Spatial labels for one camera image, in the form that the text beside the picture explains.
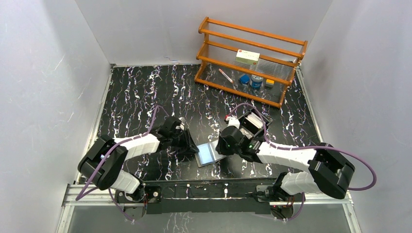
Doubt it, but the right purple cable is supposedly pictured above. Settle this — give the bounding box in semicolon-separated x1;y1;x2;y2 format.
227;102;377;221

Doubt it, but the blue small cube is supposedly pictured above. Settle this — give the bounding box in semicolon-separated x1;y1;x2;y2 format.
239;74;250;85

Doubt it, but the white green carton box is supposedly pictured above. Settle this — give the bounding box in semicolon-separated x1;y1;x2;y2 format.
235;49;260;65

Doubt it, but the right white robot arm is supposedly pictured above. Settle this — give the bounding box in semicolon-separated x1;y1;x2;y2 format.
216;126;355;201

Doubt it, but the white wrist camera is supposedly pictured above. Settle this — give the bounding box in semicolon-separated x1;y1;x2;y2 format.
176;117;186;131
225;116;240;129

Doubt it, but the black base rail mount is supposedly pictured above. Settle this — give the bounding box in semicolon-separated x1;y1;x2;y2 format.
115;178;303;218

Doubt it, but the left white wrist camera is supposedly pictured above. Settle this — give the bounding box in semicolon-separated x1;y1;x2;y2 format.
176;117;186;131

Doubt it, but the stack of credit cards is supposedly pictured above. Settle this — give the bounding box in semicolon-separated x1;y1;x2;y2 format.
245;112;263;129

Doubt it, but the orange wooden shelf rack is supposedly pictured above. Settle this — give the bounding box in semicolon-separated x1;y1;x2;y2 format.
194;17;309;108

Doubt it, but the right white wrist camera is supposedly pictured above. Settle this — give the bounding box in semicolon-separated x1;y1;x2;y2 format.
225;116;240;129

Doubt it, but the yellow black small block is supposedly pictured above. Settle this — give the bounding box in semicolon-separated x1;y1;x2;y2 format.
264;79;275;89

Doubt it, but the black plastic card box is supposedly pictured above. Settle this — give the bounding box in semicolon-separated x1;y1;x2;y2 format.
238;109;272;139

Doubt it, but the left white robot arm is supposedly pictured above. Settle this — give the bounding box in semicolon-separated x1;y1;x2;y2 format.
78;116;199;202

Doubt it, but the red white pen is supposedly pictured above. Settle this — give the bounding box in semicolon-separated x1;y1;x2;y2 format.
218;69;234;83

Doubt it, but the blue white round can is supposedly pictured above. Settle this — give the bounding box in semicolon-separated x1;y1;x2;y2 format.
250;75;264;89

